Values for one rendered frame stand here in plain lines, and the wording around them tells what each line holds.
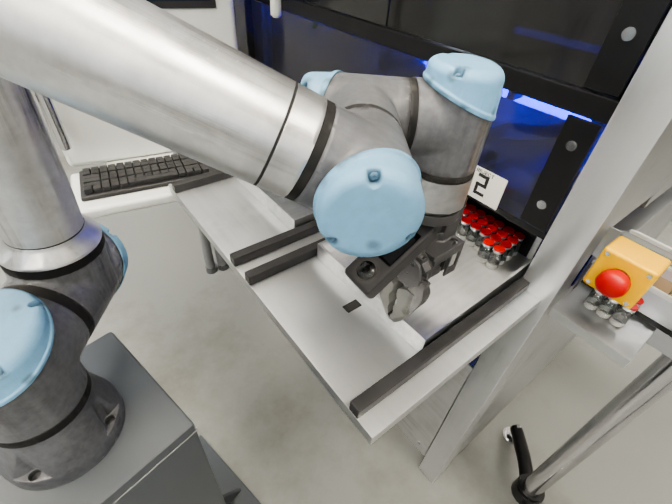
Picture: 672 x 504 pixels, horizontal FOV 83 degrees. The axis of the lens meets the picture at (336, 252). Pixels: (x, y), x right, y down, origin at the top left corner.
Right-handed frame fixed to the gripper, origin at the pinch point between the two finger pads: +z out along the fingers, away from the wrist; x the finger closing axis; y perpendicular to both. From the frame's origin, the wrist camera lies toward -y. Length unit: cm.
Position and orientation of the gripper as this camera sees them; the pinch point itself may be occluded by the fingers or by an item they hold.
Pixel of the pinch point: (390, 316)
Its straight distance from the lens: 58.7
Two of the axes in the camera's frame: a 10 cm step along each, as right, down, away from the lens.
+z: -0.7, 7.5, 6.5
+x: -6.1, -5.5, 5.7
